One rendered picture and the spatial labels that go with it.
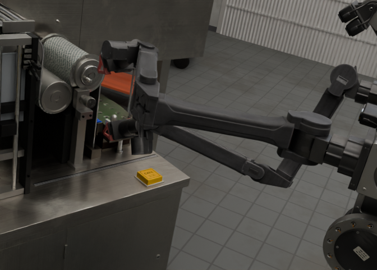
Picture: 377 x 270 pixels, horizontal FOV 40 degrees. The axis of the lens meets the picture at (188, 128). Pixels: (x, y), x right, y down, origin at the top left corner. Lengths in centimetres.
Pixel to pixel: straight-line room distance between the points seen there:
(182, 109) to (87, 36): 119
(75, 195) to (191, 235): 154
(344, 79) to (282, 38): 631
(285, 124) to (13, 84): 87
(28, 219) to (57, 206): 12
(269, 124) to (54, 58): 105
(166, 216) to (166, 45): 86
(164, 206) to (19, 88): 76
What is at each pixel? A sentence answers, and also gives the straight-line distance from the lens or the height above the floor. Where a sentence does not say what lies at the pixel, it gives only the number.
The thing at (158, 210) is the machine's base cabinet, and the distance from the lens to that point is 205.
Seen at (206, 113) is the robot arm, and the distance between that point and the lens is 112.
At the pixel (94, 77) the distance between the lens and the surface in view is 190.
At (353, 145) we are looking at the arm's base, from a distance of 114.
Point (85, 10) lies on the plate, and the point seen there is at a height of 139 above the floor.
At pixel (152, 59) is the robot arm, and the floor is 146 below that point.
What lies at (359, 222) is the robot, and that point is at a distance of 142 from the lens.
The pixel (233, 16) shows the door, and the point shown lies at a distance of 806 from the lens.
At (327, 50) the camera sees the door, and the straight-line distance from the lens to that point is 778.
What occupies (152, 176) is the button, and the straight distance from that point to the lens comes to 195.
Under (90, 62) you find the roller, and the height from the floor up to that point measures 130.
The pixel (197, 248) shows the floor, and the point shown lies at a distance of 317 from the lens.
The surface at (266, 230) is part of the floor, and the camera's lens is 349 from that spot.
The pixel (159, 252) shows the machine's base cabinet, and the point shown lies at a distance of 221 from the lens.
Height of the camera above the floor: 190
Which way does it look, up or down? 24 degrees down
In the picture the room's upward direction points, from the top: 11 degrees clockwise
